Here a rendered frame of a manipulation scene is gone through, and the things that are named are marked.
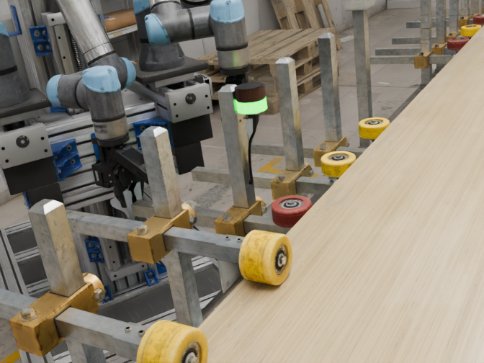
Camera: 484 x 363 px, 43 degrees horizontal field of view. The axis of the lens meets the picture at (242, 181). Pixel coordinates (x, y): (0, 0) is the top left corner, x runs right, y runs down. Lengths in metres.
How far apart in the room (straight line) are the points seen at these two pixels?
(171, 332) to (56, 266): 0.21
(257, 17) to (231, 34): 4.92
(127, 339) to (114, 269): 1.40
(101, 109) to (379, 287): 0.72
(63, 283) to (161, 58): 1.15
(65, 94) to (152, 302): 1.07
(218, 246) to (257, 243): 0.08
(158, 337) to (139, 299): 1.54
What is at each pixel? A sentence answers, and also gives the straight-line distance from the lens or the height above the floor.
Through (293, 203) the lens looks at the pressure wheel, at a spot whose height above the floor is 0.91.
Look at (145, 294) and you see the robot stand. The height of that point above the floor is 0.21.
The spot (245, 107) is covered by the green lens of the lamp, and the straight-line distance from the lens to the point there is 1.18.
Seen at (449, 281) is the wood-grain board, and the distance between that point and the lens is 0.96.
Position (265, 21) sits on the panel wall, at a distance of 6.46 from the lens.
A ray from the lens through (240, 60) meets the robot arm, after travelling 1.42.
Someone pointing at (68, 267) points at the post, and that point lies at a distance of 0.90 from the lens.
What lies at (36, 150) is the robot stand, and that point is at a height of 0.93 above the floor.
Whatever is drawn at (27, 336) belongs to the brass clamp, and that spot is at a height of 0.95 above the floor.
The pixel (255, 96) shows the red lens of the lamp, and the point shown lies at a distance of 1.18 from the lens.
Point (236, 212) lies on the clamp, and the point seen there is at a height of 0.87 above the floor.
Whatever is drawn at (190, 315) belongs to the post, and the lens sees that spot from 1.17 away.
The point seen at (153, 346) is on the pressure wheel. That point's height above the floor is 0.97.
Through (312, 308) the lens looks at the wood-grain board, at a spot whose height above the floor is 0.90.
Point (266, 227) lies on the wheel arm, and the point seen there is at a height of 0.85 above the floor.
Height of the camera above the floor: 1.42
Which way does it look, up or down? 23 degrees down
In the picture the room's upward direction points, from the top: 8 degrees counter-clockwise
